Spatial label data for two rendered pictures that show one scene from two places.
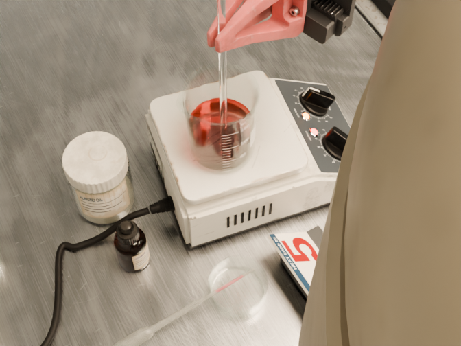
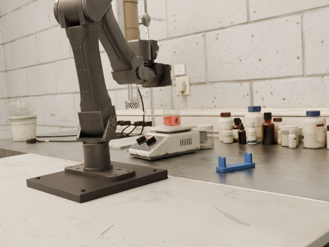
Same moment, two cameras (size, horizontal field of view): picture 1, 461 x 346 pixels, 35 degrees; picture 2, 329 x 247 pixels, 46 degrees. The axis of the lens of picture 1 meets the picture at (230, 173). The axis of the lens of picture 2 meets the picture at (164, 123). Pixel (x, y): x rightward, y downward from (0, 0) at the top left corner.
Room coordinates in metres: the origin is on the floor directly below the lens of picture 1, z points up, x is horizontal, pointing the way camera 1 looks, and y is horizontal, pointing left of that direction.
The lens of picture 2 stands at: (1.61, -0.34, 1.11)
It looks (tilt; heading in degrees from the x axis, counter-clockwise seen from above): 5 degrees down; 165
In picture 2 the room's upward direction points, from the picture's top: 4 degrees counter-clockwise
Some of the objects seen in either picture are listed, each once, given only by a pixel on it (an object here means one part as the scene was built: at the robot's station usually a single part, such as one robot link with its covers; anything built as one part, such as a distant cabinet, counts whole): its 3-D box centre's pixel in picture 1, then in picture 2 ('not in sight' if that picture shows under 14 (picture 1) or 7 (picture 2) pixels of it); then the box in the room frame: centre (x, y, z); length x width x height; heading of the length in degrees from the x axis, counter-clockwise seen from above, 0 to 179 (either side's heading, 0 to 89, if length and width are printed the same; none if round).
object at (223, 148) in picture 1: (217, 123); (172, 114); (0.37, 0.01, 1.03); 0.07 x 0.06 x 0.08; 116
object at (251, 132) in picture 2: not in sight; (251, 133); (0.38, 0.29, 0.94); 0.03 x 0.03 x 0.08
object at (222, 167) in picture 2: not in sight; (235, 161); (0.72, 0.07, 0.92); 0.10 x 0.03 x 0.04; 101
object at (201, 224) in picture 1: (251, 152); (167, 141); (0.40, -0.02, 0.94); 0.22 x 0.13 x 0.08; 110
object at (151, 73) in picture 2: not in sight; (142, 72); (0.48, -0.10, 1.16); 0.07 x 0.06 x 0.07; 139
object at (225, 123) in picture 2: not in sight; (226, 126); (0.24, 0.26, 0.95); 0.06 x 0.06 x 0.11
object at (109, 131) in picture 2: not in sight; (95, 129); (0.67, -0.27, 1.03); 0.09 x 0.06 x 0.06; 50
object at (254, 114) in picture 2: not in sight; (255, 123); (0.33, 0.33, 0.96); 0.07 x 0.07 x 0.13
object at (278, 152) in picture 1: (226, 134); (172, 127); (0.39, 0.00, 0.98); 0.12 x 0.12 x 0.01; 20
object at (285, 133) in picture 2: not in sight; (289, 135); (0.49, 0.37, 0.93); 0.06 x 0.06 x 0.07
